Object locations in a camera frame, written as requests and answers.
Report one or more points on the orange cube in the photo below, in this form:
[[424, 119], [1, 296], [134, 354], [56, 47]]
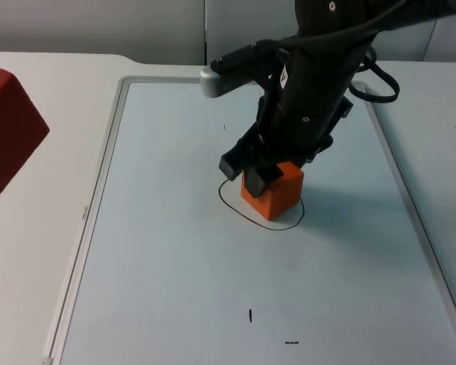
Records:
[[285, 192]]

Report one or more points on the red cube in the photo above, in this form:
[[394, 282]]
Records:
[[15, 144]]

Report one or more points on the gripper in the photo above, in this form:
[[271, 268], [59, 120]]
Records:
[[296, 133]]

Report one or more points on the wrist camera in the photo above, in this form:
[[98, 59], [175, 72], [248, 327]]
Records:
[[222, 81]]

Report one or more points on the grey-framed whiteboard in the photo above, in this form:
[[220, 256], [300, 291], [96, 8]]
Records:
[[175, 266]]

